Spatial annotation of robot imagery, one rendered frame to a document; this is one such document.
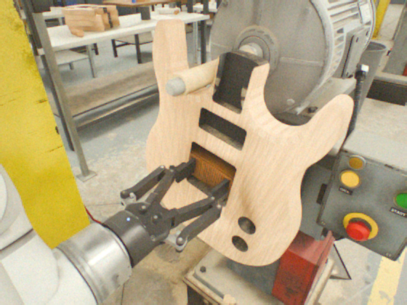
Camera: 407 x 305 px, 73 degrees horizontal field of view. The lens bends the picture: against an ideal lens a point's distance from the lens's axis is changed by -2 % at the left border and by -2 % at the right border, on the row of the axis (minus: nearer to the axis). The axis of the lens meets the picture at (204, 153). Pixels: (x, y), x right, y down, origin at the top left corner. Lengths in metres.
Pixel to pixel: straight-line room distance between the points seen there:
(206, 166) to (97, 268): 0.25
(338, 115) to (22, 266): 0.38
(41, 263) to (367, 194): 0.51
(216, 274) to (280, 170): 0.92
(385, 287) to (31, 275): 1.71
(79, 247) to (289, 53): 0.44
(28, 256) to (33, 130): 0.98
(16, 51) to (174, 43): 0.81
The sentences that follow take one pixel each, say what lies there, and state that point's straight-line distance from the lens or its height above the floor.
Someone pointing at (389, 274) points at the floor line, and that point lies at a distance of 1.92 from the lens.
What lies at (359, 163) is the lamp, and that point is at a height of 1.11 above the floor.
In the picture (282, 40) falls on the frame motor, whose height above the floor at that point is 1.28.
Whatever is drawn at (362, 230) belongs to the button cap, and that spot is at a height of 0.99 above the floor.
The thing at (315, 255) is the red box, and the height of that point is 0.62.
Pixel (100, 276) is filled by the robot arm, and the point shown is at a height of 1.09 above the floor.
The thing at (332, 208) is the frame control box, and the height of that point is 0.99.
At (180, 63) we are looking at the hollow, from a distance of 0.51.
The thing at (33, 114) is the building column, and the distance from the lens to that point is 1.28.
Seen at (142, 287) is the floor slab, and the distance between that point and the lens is 1.64.
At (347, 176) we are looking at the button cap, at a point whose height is 1.08.
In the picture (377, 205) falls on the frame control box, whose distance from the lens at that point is 0.59.
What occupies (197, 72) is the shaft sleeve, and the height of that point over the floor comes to 1.26.
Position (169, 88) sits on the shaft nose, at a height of 1.25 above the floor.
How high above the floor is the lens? 1.39
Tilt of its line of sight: 34 degrees down
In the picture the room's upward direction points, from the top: straight up
